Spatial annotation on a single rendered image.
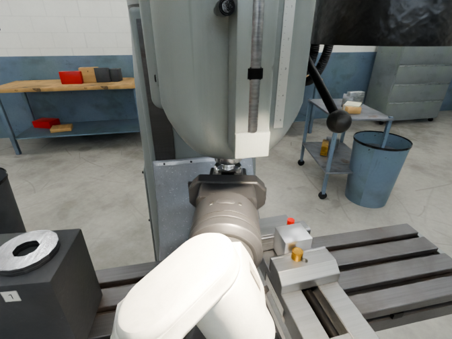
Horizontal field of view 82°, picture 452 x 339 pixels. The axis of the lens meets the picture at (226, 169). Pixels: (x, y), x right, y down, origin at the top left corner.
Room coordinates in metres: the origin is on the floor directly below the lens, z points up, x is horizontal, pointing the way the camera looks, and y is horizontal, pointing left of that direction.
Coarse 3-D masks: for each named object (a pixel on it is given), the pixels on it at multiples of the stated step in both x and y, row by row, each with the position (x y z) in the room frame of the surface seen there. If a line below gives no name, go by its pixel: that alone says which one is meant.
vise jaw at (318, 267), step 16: (272, 256) 0.38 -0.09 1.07; (288, 256) 0.38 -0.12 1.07; (304, 256) 0.38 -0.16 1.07; (320, 256) 0.38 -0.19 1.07; (272, 272) 0.36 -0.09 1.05; (288, 272) 0.34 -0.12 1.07; (304, 272) 0.35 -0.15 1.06; (320, 272) 0.35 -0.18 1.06; (336, 272) 0.35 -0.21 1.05; (288, 288) 0.33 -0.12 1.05; (304, 288) 0.34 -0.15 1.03
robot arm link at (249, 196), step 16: (208, 176) 0.36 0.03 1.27; (224, 176) 0.36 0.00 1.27; (240, 176) 0.36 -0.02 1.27; (256, 176) 0.36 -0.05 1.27; (192, 192) 0.34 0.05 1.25; (208, 192) 0.31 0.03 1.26; (224, 192) 0.28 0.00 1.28; (240, 192) 0.31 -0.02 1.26; (256, 192) 0.34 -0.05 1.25; (208, 208) 0.25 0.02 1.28; (224, 208) 0.25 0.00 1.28; (240, 208) 0.25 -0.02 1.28; (256, 208) 0.30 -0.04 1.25; (192, 224) 0.25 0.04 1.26; (256, 224) 0.24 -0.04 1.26
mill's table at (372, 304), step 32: (352, 256) 0.49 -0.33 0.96; (384, 256) 0.49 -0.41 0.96; (416, 256) 0.51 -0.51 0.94; (448, 256) 0.49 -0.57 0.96; (128, 288) 0.39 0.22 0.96; (352, 288) 0.40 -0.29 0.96; (384, 288) 0.41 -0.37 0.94; (416, 288) 0.39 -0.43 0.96; (448, 288) 0.39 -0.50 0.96; (96, 320) 0.32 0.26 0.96; (384, 320) 0.35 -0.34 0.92; (416, 320) 0.37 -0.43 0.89
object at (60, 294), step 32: (0, 256) 0.29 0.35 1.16; (32, 256) 0.29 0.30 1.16; (64, 256) 0.31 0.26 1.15; (0, 288) 0.25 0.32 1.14; (32, 288) 0.25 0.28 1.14; (64, 288) 0.28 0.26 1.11; (96, 288) 0.36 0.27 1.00; (0, 320) 0.25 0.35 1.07; (32, 320) 0.25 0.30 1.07; (64, 320) 0.26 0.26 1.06
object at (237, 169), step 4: (216, 164) 0.39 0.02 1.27; (220, 164) 0.39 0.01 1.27; (236, 164) 0.39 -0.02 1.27; (240, 164) 0.39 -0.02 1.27; (216, 168) 0.38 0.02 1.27; (220, 168) 0.38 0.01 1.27; (224, 168) 0.38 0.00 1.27; (228, 168) 0.38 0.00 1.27; (232, 168) 0.38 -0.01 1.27; (236, 168) 0.38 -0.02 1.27; (240, 168) 0.38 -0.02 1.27; (216, 172) 0.38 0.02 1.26; (220, 172) 0.37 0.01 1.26; (224, 172) 0.37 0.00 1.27; (228, 172) 0.37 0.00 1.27; (232, 172) 0.37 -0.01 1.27; (236, 172) 0.37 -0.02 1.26; (240, 172) 0.38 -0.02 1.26
